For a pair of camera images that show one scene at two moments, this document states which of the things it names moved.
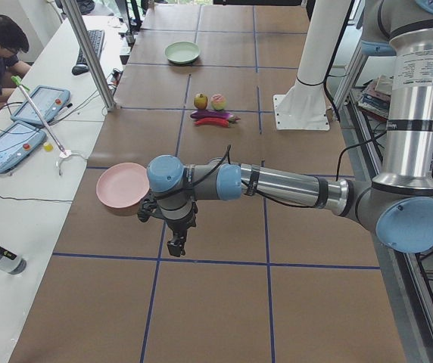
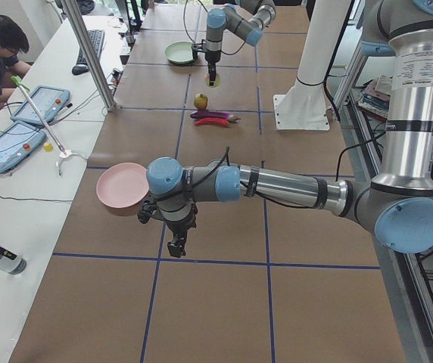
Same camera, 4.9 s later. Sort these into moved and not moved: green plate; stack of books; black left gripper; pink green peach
Moved: pink green peach
Not moved: green plate; black left gripper; stack of books
